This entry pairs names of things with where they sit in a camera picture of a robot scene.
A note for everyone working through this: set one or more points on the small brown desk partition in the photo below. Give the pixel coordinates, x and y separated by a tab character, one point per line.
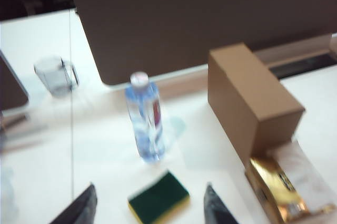
11	87

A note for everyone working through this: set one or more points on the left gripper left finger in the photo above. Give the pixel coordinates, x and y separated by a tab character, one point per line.
79	208

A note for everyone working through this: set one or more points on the brown cardboard box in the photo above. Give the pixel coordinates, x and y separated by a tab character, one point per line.
245	108

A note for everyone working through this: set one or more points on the clear glass mug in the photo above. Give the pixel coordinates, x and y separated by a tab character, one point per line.
54	76

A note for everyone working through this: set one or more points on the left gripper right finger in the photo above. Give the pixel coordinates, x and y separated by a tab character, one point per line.
217	208

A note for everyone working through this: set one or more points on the large brown desk partition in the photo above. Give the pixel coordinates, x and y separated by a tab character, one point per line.
197	23

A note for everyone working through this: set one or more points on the yellow sponge with green scourer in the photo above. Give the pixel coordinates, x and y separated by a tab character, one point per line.
159	199

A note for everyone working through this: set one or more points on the clear plastic water bottle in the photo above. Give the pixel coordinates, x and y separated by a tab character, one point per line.
146	121

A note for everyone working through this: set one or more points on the gold tissue pack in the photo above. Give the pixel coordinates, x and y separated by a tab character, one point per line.
279	192

